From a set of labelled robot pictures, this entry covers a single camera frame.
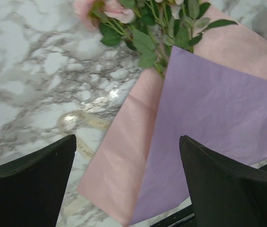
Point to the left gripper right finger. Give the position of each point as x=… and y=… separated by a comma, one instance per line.
x=195, y=157

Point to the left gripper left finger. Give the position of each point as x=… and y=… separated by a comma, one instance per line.
x=32, y=187

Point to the purple wrapping paper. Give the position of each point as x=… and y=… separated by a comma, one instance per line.
x=222, y=108

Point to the pink wrapping paper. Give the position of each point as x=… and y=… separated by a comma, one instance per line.
x=114, y=177

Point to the beige printed ribbon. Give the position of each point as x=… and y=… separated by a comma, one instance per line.
x=76, y=210

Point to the peach pink flower stem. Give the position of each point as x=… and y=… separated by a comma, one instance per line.
x=150, y=27

